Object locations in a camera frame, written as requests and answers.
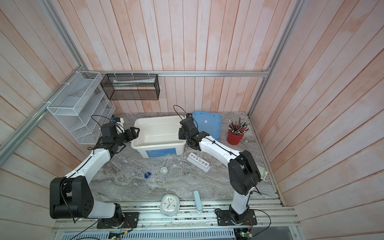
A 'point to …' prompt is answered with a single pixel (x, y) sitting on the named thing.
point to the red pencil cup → (233, 139)
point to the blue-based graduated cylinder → (151, 179)
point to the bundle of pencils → (240, 129)
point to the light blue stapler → (198, 202)
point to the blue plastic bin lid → (210, 124)
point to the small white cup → (163, 170)
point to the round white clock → (169, 205)
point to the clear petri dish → (174, 171)
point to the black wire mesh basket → (131, 86)
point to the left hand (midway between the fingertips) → (135, 132)
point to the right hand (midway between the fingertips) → (182, 130)
